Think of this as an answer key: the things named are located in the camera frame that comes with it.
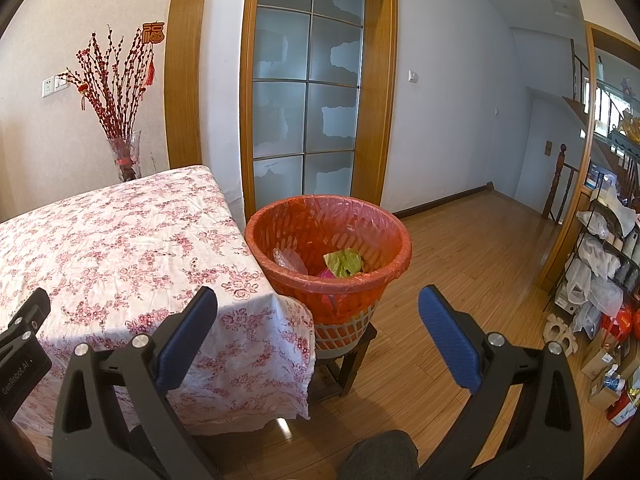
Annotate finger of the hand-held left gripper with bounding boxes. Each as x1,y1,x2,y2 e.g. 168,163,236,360
0,287,52,361

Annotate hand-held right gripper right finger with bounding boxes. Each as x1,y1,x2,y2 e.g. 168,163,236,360
418,285,586,480

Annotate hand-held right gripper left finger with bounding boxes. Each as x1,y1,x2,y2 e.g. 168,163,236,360
51,286,221,480

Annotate plastic mesh waste basket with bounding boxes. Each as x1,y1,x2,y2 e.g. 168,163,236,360
244,194,413,361

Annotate clear bubble wrap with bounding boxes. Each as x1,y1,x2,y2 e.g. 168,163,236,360
272,249,308,276

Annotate light green plastic bag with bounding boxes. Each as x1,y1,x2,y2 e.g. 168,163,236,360
322,249,363,278

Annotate floral tablecloth table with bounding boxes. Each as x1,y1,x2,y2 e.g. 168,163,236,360
0,165,317,436

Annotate dark wooden stool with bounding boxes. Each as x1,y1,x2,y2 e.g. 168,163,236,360
307,322,379,398

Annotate person's leg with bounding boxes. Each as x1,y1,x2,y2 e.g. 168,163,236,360
342,430,420,480

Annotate dark wooden baseboard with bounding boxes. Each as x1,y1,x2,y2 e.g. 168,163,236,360
392,183,496,218

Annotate black metal shelf rack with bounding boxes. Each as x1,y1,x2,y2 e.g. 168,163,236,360
555,160,640,331

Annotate cardboard box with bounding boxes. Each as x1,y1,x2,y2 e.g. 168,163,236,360
580,342,621,381
587,372,628,411

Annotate pile of white plastic bags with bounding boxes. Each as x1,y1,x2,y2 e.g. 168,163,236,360
565,185,640,333

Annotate red gift bag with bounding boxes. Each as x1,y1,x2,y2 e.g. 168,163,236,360
600,310,640,343

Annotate glass vase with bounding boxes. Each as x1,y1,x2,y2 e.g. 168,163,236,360
107,131,143,183

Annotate colourful printed box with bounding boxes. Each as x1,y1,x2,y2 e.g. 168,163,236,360
605,392,640,426

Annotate red berry branches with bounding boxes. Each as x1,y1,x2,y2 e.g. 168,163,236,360
65,24,156,143

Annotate frosted glass sliding door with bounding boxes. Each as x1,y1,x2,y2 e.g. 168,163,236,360
252,0,366,211

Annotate golden ornament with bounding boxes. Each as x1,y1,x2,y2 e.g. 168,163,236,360
612,110,640,143

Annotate metal stair railing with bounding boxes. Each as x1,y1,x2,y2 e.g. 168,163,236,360
570,37,591,106

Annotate red hanging ornament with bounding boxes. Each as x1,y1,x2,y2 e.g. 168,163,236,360
141,21,166,88

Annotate wooden partition frame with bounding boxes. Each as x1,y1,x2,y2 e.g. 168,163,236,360
537,22,640,296

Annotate wooden stair newel post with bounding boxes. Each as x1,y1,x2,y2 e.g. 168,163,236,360
542,143,568,218

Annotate wooden door frame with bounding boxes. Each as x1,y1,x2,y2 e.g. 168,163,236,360
239,0,398,218

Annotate wooden wall trim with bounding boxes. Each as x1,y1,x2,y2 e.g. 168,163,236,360
164,0,213,168

